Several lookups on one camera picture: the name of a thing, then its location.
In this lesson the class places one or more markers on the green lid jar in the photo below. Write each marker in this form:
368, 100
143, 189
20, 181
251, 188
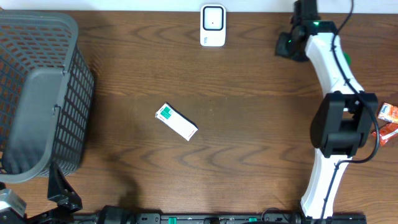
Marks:
348, 58

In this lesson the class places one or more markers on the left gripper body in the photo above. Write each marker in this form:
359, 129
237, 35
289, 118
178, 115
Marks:
60, 216

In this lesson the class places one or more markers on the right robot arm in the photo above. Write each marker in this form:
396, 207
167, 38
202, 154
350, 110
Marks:
343, 121

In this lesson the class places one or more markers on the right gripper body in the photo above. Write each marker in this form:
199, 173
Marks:
288, 43

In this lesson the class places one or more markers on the orange tissue packet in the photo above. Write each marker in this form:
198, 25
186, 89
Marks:
388, 113

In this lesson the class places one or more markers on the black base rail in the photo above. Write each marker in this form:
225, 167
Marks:
115, 215

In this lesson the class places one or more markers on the grey plastic mesh basket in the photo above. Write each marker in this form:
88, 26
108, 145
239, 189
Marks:
46, 95

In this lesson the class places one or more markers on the white medicine box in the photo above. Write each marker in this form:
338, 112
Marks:
175, 121

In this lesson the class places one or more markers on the white barcode scanner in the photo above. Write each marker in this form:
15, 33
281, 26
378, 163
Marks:
212, 25

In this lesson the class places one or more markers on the red chocolate bar wrapper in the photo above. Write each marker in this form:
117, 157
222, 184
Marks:
387, 132

